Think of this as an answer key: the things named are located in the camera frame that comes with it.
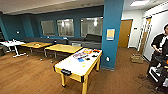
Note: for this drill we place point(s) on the colourful board game box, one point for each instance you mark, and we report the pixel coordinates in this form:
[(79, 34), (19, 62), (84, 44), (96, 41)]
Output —
[(79, 55)]

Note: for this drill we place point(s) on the flat red box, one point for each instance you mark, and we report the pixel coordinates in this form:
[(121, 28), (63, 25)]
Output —
[(96, 51)]

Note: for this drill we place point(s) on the interior glass window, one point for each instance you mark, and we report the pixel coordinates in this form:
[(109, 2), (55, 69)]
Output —
[(65, 27), (91, 27), (47, 28)]

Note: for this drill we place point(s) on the yellow air hockey table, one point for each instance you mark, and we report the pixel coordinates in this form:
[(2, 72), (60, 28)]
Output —
[(76, 68)]

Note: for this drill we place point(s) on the brown wooden door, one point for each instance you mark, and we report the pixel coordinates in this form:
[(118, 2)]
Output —
[(125, 33)]

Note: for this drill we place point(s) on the brown cardboard box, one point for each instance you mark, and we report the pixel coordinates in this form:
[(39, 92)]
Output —
[(137, 58)]

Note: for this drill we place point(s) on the ceiling light panel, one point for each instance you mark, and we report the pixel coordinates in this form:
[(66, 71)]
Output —
[(139, 3)]

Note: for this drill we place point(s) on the small white table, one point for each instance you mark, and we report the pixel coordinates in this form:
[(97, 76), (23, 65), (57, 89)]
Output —
[(11, 43)]

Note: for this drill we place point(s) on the person in black top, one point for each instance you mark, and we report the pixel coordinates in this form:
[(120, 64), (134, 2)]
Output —
[(160, 41)]

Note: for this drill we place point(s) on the grey wall sofa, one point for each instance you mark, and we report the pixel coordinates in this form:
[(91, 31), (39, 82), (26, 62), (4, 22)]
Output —
[(86, 42)]

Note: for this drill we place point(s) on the white wall outlet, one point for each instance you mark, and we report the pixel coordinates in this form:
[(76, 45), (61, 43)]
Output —
[(107, 59)]

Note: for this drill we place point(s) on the pale yellow wall sign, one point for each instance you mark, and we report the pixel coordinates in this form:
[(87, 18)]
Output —
[(110, 34)]

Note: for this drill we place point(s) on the small white wall switch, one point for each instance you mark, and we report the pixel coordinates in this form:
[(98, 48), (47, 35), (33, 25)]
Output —
[(17, 32)]

